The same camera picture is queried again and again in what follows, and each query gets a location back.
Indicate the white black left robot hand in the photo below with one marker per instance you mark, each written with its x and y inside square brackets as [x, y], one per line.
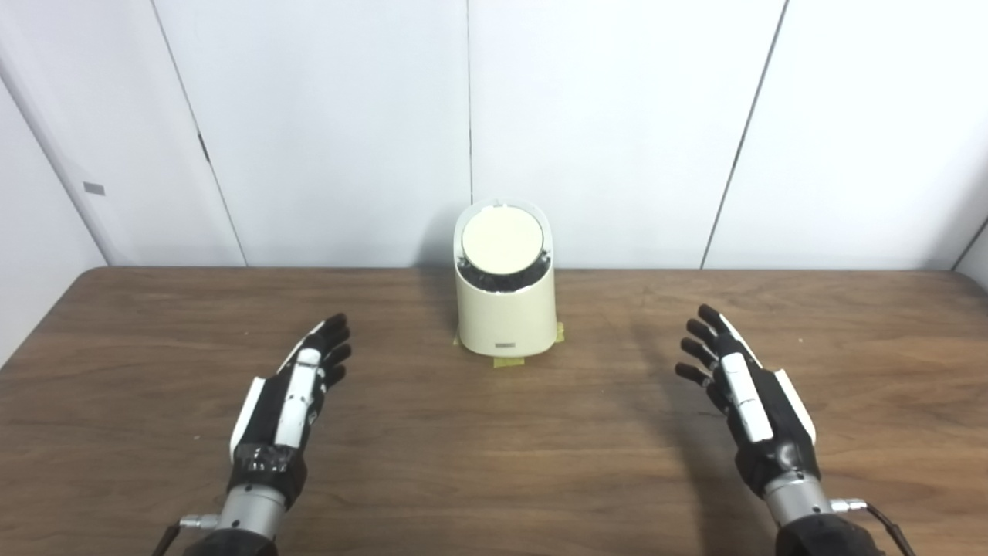
[270, 425]

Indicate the cream round bin lid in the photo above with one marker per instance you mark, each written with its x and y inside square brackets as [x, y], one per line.
[502, 239]

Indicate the small gray wall label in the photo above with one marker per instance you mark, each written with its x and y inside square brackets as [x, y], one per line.
[93, 188]

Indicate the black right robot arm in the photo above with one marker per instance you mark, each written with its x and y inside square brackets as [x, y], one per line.
[799, 502]

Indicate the cream-colored bin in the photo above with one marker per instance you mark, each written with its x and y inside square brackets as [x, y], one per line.
[505, 320]

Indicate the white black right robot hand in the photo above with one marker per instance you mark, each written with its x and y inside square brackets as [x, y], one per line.
[776, 432]

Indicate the black wall panel hinge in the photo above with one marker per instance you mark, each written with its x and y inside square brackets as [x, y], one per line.
[204, 147]

